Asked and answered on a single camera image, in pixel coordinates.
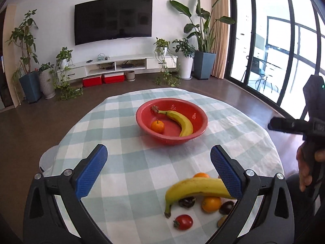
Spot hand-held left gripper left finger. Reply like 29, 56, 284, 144
23, 144, 112, 244

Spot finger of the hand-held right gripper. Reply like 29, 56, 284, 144
268, 117, 315, 134

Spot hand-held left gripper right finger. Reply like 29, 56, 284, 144
207, 144, 295, 244

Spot large orange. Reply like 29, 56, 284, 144
201, 196, 222, 213

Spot large yellow banana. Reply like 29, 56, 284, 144
165, 177, 236, 218

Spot dark purple plum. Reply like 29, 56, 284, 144
178, 197, 196, 208
219, 201, 235, 215

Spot red tomato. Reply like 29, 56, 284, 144
173, 214, 193, 231

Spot red plastic colander bowl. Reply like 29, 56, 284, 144
136, 98, 209, 146

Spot person's right hand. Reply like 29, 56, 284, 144
297, 142, 313, 192

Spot green white checked tablecloth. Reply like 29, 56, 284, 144
42, 88, 283, 244

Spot black balcony chair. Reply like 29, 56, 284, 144
241, 58, 283, 92

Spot black-framed sliding glass door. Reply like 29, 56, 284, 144
229, 0, 325, 122

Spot small curved banana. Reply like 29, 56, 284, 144
152, 106, 194, 137

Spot mandarin with stem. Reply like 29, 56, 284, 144
151, 119, 165, 134

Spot plant in white ribbed pot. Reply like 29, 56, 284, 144
38, 63, 56, 99

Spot large-leaf plant in grey pot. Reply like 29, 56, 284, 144
170, 0, 236, 80

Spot tall tree in blue pot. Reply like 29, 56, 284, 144
6, 10, 42, 104

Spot leafy plant in white pot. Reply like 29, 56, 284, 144
172, 39, 195, 80

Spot beige curtain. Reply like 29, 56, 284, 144
210, 0, 229, 79

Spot trailing pothos in white pot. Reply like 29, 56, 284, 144
52, 47, 84, 101

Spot white television cabinet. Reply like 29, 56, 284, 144
57, 53, 178, 78

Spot hanging pothos on cabinet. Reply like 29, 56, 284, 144
153, 38, 181, 87

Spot black wall television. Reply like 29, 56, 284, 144
74, 0, 153, 46

